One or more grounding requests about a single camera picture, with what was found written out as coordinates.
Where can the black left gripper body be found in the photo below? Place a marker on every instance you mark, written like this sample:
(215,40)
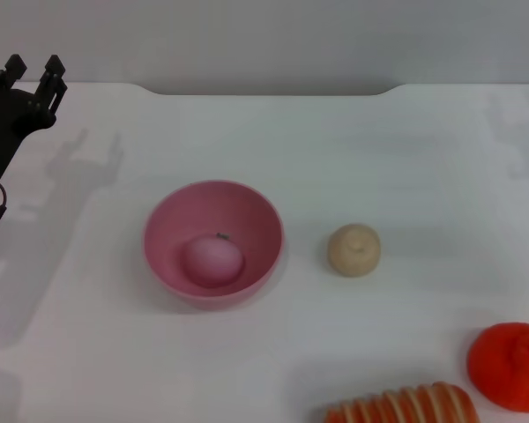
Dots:
(2,123)

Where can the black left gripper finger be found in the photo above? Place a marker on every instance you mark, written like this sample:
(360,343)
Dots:
(52,83)
(6,72)

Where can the pink plastic bowl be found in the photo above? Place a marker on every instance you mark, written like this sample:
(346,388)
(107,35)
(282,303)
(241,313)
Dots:
(172,224)

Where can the pink toy peach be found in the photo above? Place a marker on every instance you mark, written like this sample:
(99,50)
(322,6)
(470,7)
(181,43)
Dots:
(213,262)

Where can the beige toy bun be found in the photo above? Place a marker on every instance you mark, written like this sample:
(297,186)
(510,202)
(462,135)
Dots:
(352,253)

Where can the striped orange toy bread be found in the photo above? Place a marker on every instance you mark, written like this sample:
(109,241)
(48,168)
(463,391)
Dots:
(405,403)

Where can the orange toy tangerine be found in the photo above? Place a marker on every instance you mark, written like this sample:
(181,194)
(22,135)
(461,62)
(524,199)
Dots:
(498,365)

